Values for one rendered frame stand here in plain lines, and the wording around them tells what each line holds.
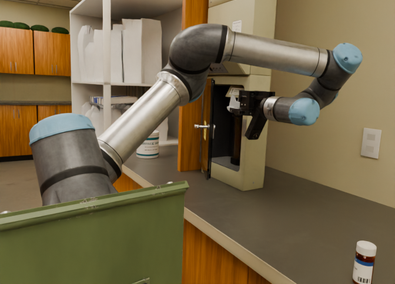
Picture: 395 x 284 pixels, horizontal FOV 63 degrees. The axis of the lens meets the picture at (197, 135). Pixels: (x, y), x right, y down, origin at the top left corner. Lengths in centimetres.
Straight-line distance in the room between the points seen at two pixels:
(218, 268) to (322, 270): 36
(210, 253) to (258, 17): 87
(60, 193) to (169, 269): 21
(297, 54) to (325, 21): 78
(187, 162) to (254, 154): 40
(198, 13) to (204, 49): 80
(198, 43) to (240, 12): 58
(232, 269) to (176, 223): 54
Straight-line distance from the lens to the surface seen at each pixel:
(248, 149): 132
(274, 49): 85
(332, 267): 90
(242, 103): 108
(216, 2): 153
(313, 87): 98
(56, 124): 62
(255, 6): 132
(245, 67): 127
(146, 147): 184
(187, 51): 83
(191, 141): 159
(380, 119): 145
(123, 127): 78
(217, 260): 109
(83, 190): 54
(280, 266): 86
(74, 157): 58
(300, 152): 168
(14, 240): 43
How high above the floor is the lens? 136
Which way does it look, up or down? 9 degrees down
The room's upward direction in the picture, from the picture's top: 2 degrees clockwise
